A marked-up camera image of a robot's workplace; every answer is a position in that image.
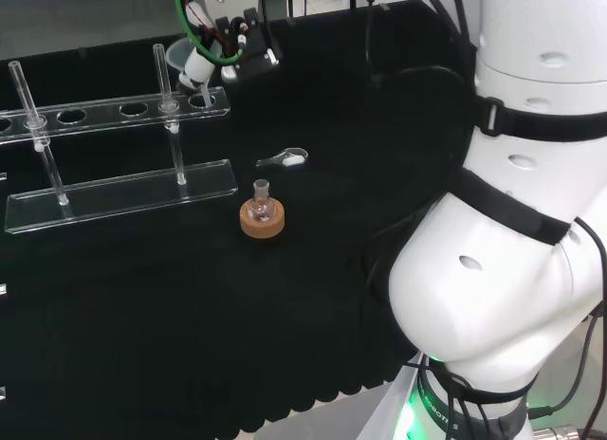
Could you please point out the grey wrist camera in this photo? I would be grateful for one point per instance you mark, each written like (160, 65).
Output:
(251, 56)

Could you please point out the clear plastic funnel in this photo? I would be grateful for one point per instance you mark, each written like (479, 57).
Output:
(175, 56)

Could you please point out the black bench cloth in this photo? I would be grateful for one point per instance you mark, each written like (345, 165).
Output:
(142, 317)

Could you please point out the small glass round-bottom flask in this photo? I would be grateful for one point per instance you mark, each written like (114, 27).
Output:
(262, 210)

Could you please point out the clear acrylic funnel stand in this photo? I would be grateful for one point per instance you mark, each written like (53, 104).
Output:
(118, 193)

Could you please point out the clear glass weighing funnel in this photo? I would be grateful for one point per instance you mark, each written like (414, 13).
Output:
(291, 159)

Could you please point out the pale white board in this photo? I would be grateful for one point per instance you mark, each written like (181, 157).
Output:
(393, 411)

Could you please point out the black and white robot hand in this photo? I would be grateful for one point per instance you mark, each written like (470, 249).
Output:
(201, 65)

